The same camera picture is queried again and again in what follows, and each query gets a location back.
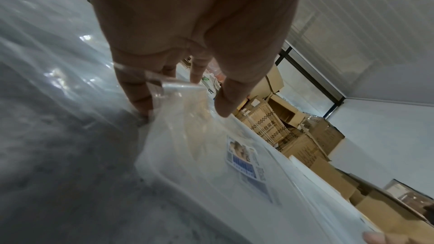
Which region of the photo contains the cardboard box with checker pattern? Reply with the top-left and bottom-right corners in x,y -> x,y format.
236,102 -> 291,146

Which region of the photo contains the stack of clear bags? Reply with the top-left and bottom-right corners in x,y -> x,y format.
113,62 -> 384,244

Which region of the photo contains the black metal frame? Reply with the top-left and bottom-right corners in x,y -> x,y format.
274,40 -> 346,120

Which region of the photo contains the person's left hand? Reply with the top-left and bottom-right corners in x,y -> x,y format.
81,0 -> 306,119

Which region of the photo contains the grey table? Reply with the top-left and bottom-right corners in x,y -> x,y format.
0,0 -> 259,244

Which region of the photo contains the white sack with green print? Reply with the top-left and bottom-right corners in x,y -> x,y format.
201,75 -> 223,99

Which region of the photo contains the person's right hand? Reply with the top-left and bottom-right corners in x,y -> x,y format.
362,230 -> 414,244

